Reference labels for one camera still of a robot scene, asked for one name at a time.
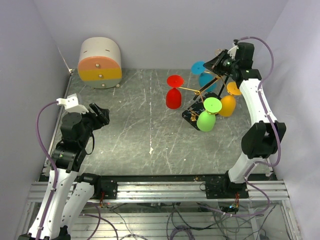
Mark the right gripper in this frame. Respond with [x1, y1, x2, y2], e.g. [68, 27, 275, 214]
[203, 49, 239, 77]

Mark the blue wine glass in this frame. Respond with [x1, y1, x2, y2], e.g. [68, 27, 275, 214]
[191, 61, 214, 88]

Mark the orange wine glass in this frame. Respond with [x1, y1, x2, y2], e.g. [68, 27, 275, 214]
[218, 81, 242, 117]

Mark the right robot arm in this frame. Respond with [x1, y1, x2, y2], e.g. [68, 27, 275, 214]
[203, 40, 287, 198]

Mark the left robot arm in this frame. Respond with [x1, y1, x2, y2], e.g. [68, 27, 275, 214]
[18, 103, 110, 240]

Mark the gold wine glass rack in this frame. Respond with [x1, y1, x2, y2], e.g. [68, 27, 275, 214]
[182, 69, 230, 131]

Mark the green wine glass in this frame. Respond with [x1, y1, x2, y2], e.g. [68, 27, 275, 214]
[196, 97, 222, 132]

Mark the red wine glass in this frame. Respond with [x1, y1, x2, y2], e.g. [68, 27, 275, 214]
[165, 74, 184, 110]

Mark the round three-drawer cabinet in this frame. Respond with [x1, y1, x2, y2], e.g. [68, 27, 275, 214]
[77, 37, 122, 89]

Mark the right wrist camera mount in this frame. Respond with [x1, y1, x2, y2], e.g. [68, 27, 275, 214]
[227, 39, 241, 60]

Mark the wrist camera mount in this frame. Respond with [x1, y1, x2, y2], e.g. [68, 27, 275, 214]
[56, 93, 89, 114]
[227, 39, 241, 60]

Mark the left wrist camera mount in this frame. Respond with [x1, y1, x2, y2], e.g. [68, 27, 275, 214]
[56, 93, 89, 114]

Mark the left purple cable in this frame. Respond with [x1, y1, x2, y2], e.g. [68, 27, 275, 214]
[34, 101, 61, 240]

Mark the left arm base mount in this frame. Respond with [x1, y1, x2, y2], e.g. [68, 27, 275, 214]
[75, 173, 118, 200]

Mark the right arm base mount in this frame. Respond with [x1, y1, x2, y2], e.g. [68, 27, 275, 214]
[204, 171, 249, 199]

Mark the aluminium rail frame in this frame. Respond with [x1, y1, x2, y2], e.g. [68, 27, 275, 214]
[14, 179, 301, 240]

